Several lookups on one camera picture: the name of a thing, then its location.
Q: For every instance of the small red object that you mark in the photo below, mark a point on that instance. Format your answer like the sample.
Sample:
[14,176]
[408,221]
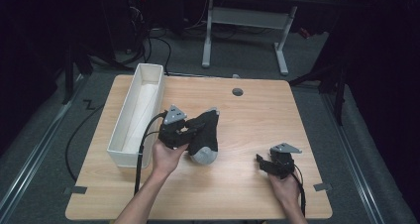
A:
[304,32]

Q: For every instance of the grey tape piece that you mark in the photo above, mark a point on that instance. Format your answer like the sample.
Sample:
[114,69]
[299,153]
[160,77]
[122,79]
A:
[76,190]
[323,186]

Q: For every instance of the dark grey knit sock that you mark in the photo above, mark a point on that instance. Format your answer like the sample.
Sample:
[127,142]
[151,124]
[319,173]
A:
[206,134]

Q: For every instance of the metal floor rail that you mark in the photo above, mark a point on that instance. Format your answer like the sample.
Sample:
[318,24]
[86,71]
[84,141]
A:
[356,171]
[33,156]

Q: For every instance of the black metal stand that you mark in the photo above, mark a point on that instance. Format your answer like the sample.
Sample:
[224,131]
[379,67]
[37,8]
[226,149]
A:
[338,95]
[68,75]

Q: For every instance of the person's left hand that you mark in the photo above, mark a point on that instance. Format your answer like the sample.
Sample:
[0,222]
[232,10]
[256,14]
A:
[165,161]

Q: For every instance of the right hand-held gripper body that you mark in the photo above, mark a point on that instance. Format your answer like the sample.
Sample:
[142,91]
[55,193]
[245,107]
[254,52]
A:
[282,163]

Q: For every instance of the grey round table grommet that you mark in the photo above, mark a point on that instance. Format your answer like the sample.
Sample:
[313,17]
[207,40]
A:
[237,92]

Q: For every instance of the person's right hand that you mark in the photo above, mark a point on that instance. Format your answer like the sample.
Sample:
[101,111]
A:
[285,191]

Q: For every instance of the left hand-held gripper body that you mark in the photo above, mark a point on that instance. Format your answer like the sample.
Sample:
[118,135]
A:
[173,133]

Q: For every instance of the white-framed desk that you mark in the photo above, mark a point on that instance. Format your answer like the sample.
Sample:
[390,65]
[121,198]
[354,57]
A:
[246,17]

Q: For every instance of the white storage box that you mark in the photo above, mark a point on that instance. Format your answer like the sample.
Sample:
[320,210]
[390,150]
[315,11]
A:
[142,111]

